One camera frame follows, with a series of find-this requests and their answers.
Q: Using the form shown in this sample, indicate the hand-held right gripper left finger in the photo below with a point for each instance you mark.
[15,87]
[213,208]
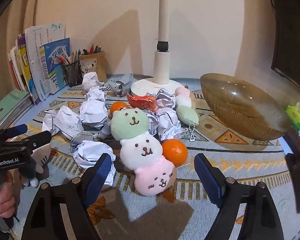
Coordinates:
[100,177]

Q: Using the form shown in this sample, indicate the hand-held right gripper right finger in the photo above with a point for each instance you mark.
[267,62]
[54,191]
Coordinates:
[208,180]

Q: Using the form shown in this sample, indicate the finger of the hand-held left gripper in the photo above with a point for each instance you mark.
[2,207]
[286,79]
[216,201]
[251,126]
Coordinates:
[15,130]
[36,138]

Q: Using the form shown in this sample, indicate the cat plush toy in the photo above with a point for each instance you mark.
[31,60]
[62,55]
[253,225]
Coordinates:
[41,157]

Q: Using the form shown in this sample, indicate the orange tangerine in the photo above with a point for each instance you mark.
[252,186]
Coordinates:
[175,152]
[118,107]

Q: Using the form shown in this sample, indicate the grey plaid fabric bow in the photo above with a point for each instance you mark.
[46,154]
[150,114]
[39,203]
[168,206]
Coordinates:
[106,132]

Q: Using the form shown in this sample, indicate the three-ball bear plush toy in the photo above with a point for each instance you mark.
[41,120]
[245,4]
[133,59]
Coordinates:
[140,150]

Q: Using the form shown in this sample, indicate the pile of paper balls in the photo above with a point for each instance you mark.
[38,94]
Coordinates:
[92,110]

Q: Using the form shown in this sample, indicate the amber ribbed glass bowl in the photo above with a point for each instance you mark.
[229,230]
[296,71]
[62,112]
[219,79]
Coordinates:
[240,105]

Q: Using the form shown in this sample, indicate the grey cloth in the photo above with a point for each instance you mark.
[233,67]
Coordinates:
[120,83]

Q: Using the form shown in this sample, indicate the person's left hand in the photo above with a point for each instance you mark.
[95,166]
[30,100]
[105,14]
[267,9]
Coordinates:
[8,197]

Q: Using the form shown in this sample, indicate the stack of green books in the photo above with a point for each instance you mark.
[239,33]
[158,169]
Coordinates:
[7,107]

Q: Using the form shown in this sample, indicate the patterned woven table mat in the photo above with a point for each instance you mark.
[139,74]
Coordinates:
[240,160]

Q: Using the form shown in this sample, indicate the row of thin books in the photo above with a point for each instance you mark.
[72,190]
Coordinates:
[13,65]

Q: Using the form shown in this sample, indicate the yellow purple book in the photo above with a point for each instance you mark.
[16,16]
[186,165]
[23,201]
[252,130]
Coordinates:
[23,60]

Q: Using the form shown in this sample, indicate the black mesh pen holder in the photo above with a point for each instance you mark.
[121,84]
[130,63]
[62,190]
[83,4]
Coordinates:
[73,75]

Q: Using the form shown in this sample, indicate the blue white workbook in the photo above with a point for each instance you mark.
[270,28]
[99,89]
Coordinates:
[56,62]

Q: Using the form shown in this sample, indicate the bunch of pens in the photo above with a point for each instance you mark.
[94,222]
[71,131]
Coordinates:
[67,58]

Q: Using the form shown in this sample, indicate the red snack wrapper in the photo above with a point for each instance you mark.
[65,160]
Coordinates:
[141,101]

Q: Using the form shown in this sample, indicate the dark brown object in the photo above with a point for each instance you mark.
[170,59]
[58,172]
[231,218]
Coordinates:
[298,177]

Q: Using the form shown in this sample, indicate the brown paper pen holder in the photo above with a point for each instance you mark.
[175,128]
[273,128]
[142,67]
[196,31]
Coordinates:
[93,66]

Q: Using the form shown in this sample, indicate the white printed booklet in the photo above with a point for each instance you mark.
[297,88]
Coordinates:
[40,36]

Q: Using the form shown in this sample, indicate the green plastic item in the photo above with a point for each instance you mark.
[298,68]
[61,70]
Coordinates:
[295,116]

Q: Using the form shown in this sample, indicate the white lamp base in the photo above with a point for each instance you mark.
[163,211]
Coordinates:
[162,62]

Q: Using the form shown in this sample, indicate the black wall monitor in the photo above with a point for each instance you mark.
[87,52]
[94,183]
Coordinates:
[292,30]

